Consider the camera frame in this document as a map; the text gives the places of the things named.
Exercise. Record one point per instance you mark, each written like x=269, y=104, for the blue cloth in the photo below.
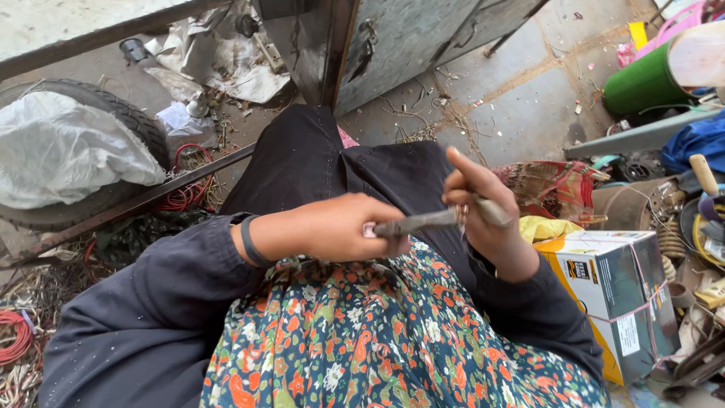
x=696, y=147

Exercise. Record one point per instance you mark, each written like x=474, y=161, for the black rubber tyre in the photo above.
x=85, y=153

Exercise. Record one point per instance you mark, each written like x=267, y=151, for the white woven sack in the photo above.
x=68, y=150

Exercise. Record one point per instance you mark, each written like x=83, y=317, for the person's right hand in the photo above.
x=481, y=226

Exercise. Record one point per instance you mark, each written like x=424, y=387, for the grey metal cabinet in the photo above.
x=391, y=45

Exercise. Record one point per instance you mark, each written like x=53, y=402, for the rusty metal bar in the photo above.
x=130, y=207

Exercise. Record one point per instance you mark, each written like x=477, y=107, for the black plastic cap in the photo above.
x=133, y=50

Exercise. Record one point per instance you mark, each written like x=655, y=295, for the crumpled white plastic sheet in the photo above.
x=221, y=56

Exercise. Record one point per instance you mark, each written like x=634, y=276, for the red patterned cloth bag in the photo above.
x=552, y=190

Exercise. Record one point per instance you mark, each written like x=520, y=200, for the yellow cloth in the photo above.
x=546, y=228

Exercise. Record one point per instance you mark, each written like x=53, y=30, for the green plastic cylinder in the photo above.
x=643, y=85

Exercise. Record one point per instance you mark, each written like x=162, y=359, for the grey and yellow cardboard box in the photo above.
x=617, y=294

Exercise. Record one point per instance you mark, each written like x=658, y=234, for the person's left fingers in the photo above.
x=391, y=241

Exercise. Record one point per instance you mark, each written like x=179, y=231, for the grey metal hand tool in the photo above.
x=433, y=218

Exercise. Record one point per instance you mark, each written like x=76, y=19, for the black wrist bangle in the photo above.
x=249, y=241

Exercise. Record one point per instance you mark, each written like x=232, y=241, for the heap of scrap metal parts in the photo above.
x=679, y=266

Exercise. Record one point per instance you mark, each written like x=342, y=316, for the person's left hand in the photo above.
x=334, y=226

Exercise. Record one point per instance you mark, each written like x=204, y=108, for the grey metal channel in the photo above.
x=640, y=136

